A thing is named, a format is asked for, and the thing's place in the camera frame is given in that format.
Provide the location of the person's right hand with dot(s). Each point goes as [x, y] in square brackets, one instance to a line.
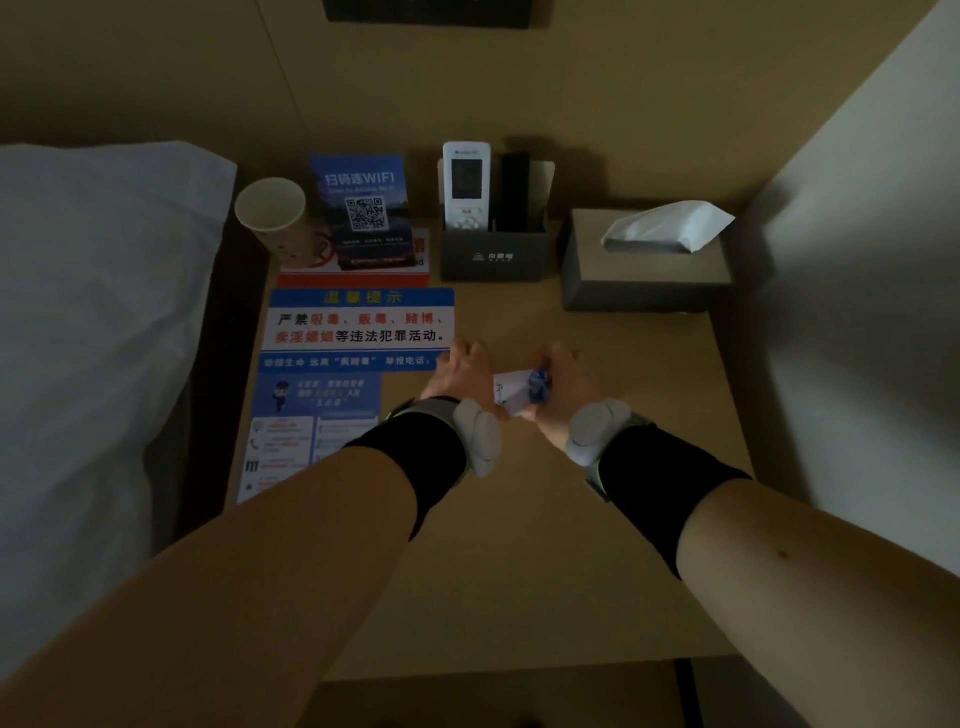
[564, 397]

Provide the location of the person's left hand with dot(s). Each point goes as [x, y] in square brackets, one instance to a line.
[450, 379]

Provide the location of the person's right fingers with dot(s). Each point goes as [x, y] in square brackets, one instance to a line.
[561, 358]

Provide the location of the person's left fingers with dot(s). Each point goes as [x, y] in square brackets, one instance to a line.
[472, 349]

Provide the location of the small white blue packet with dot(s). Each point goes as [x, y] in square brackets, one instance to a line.
[517, 390]

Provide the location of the person's left forearm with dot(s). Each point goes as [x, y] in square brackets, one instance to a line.
[225, 585]

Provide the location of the person's right forearm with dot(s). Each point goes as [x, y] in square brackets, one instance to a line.
[810, 600]

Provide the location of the white wrist tracker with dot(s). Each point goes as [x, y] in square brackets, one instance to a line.
[592, 431]
[480, 439]

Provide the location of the dark grey remote holder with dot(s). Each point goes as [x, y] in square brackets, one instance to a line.
[491, 255]

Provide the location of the dark grey tissue box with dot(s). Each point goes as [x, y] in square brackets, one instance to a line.
[637, 277]

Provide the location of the blue white notice sticker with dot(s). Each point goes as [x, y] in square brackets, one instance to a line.
[360, 326]

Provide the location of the black wristband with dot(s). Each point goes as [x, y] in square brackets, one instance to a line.
[409, 465]
[660, 495]

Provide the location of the red white card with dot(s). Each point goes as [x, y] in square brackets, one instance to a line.
[352, 279]

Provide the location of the black remote control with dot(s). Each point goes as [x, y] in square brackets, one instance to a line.
[514, 191]

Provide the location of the white remote control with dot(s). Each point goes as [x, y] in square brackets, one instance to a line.
[466, 184]

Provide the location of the white tissue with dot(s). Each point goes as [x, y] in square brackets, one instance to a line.
[664, 225]

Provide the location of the blue standing sign card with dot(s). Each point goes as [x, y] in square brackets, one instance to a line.
[367, 210]

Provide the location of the blue info sticker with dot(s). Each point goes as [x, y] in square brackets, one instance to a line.
[300, 427]

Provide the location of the paper cup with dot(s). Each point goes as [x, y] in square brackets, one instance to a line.
[274, 217]

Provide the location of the white pillow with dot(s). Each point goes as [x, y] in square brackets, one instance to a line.
[82, 360]

